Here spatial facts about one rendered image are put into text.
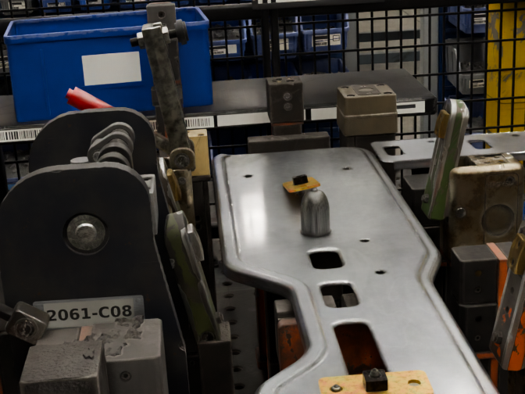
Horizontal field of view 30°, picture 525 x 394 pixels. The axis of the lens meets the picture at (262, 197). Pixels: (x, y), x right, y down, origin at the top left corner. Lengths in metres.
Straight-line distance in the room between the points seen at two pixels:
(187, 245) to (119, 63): 0.71
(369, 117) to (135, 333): 0.79
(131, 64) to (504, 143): 0.56
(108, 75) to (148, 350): 0.88
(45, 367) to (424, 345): 0.34
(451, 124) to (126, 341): 0.55
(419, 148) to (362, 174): 0.13
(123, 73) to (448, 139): 0.58
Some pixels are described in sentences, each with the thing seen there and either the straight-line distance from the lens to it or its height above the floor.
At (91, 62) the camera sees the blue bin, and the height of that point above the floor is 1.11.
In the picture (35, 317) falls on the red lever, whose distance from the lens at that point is 0.71.
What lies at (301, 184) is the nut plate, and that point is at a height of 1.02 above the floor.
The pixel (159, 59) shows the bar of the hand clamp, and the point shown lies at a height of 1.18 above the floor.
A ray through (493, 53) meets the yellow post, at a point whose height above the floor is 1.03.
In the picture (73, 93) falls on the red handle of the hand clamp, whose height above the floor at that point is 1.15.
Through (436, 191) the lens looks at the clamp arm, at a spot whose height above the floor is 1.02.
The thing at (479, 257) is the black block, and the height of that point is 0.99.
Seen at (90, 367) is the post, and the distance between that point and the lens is 0.62.
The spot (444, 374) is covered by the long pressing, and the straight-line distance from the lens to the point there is 0.79.
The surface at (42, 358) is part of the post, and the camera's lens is 0.64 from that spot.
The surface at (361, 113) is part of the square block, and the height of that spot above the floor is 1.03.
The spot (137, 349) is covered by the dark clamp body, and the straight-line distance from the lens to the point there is 0.68.
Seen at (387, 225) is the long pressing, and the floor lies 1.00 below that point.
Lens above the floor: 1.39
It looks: 19 degrees down
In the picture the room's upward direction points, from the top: 3 degrees counter-clockwise
